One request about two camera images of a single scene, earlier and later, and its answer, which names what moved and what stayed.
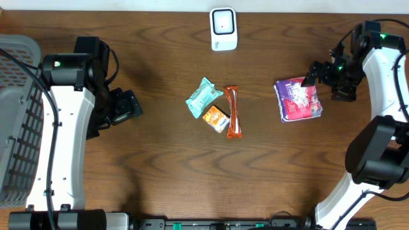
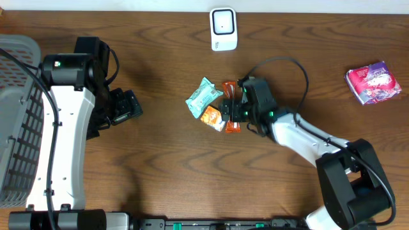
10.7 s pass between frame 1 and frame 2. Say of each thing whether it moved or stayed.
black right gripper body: moved
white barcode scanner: stayed
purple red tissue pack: moved
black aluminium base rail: stayed
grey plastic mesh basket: stayed
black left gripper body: stayed
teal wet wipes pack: stayed
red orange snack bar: moved
